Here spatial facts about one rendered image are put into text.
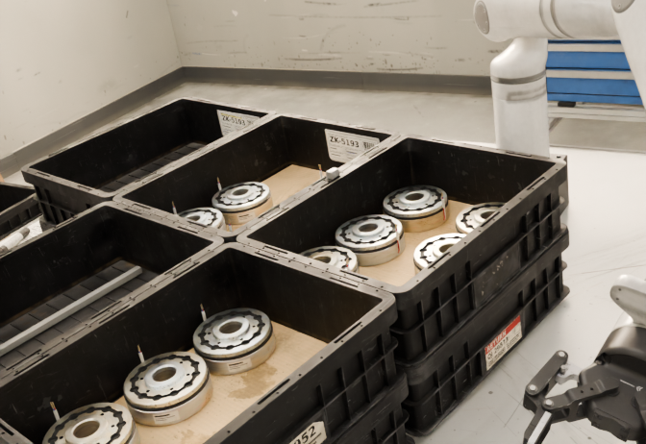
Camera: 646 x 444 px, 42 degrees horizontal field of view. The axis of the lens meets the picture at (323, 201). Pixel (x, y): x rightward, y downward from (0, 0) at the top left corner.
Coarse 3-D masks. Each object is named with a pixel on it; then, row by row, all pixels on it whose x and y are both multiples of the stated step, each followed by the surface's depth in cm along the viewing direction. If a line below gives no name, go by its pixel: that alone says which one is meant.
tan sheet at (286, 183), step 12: (288, 168) 160; (300, 168) 160; (276, 180) 156; (288, 180) 156; (300, 180) 155; (312, 180) 154; (276, 192) 152; (288, 192) 151; (276, 204) 147; (228, 228) 142
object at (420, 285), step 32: (544, 160) 122; (320, 192) 125; (544, 192) 117; (256, 224) 119; (480, 224) 108; (512, 224) 112; (288, 256) 109; (448, 256) 102; (384, 288) 98; (416, 288) 98
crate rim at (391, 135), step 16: (256, 128) 154; (352, 128) 147; (368, 128) 145; (224, 144) 150; (384, 144) 137; (192, 160) 145; (352, 160) 133; (160, 176) 141; (128, 192) 137; (304, 192) 126; (144, 208) 130; (272, 208) 123; (192, 224) 122; (224, 240) 117
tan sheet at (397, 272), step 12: (456, 204) 136; (468, 204) 135; (456, 216) 132; (444, 228) 130; (408, 240) 128; (420, 240) 127; (408, 252) 125; (384, 264) 123; (396, 264) 122; (408, 264) 122; (372, 276) 120; (384, 276) 120; (396, 276) 119; (408, 276) 119
